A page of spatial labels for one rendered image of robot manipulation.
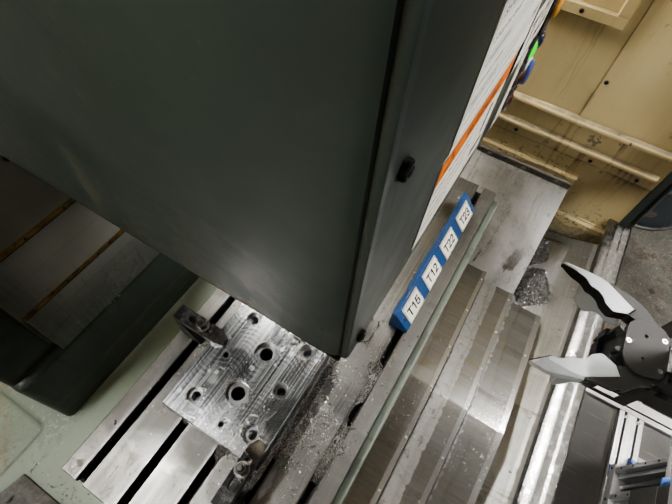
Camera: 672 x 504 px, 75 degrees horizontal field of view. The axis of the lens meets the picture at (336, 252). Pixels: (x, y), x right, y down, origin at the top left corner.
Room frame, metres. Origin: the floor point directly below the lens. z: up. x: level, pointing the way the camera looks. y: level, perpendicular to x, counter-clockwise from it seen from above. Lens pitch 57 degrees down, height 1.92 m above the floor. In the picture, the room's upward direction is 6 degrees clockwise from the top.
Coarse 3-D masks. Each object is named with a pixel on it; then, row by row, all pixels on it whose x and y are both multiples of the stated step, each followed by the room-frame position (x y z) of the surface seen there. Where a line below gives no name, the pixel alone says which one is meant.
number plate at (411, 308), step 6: (414, 288) 0.53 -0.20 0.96; (414, 294) 0.51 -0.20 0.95; (420, 294) 0.52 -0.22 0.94; (408, 300) 0.49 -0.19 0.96; (414, 300) 0.50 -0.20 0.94; (420, 300) 0.51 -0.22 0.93; (408, 306) 0.48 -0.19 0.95; (414, 306) 0.49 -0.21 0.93; (420, 306) 0.50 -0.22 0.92; (408, 312) 0.47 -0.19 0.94; (414, 312) 0.48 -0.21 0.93; (408, 318) 0.46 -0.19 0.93; (414, 318) 0.47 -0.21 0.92
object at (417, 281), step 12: (468, 204) 0.83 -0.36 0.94; (444, 228) 0.72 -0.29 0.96; (456, 228) 0.74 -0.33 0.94; (432, 252) 0.64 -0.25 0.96; (420, 276) 0.56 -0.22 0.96; (408, 288) 0.52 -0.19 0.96; (420, 288) 0.54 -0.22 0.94; (396, 312) 0.46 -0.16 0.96; (396, 324) 0.45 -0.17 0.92; (408, 324) 0.45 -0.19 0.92
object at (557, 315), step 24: (552, 240) 0.95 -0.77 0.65; (576, 240) 0.95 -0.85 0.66; (552, 264) 0.84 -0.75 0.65; (576, 264) 0.84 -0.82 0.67; (552, 288) 0.75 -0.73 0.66; (576, 288) 0.74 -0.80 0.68; (552, 312) 0.65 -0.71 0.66; (552, 336) 0.57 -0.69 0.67; (528, 384) 0.41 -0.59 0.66; (528, 408) 0.34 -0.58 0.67; (504, 432) 0.27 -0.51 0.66; (528, 432) 0.28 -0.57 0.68; (504, 456) 0.21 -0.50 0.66; (504, 480) 0.15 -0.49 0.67
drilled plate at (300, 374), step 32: (256, 320) 0.40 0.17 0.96; (224, 352) 0.31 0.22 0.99; (256, 352) 0.32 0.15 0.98; (288, 352) 0.32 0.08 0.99; (320, 352) 0.33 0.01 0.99; (192, 384) 0.23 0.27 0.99; (224, 384) 0.24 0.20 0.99; (256, 384) 0.25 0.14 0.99; (288, 384) 0.25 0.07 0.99; (192, 416) 0.17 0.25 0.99; (224, 416) 0.18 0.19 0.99; (288, 416) 0.19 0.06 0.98
